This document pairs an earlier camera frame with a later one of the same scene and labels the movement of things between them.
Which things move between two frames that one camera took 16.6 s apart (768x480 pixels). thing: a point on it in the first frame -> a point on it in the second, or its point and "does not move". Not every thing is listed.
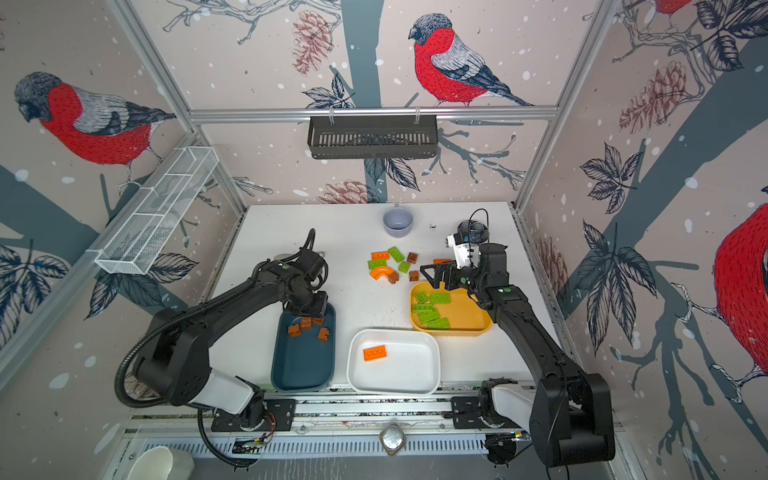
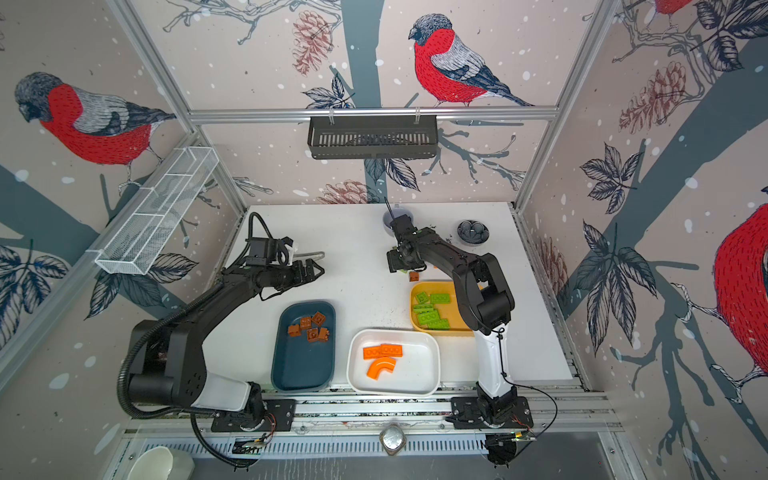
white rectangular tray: [394, 362] does not move
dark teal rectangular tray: [303, 363] does not move
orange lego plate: [374, 353] does not move
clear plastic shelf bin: [156, 210] does not move
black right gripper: [443, 269] -> [395, 259]
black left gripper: [321, 307] -> [300, 278]
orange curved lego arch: [380, 271] -> [378, 365]
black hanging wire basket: [373, 138] does not move
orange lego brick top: [381, 255] -> [391, 350]
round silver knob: [393, 439] does not move
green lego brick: [427, 316] does not move
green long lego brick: [440, 323] does not move
